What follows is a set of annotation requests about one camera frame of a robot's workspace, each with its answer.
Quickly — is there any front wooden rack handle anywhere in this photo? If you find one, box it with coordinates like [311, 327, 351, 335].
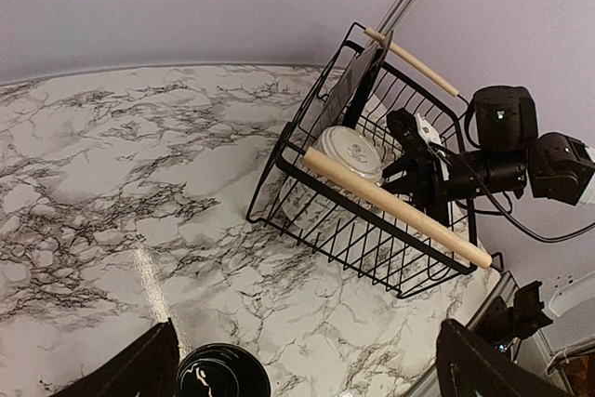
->
[303, 147, 492, 269]

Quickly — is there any white patterned mug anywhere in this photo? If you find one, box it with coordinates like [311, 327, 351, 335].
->
[279, 177, 335, 232]

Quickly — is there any wooden rack handle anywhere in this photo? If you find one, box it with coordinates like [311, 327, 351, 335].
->
[303, 147, 492, 269]
[364, 27, 459, 97]

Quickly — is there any black round plate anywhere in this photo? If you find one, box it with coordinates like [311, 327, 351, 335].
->
[317, 29, 392, 134]

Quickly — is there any aluminium front table rail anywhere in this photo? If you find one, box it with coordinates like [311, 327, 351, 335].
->
[408, 271, 554, 397]

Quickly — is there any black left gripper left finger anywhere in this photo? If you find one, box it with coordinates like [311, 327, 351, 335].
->
[56, 320, 179, 397]

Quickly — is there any black wire dish rack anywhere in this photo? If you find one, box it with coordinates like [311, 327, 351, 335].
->
[246, 23, 502, 298]

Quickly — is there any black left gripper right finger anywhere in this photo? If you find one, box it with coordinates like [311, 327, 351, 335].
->
[436, 319, 569, 397]

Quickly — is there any dark green mug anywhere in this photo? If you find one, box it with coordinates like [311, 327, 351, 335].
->
[174, 343, 271, 397]

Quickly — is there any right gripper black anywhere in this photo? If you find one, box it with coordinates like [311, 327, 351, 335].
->
[383, 86, 538, 211]

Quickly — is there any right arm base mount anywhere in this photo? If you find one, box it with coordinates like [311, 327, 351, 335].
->
[473, 281, 553, 353]

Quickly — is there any rear wooden rack handle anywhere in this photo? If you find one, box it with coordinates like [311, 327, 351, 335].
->
[364, 27, 459, 97]

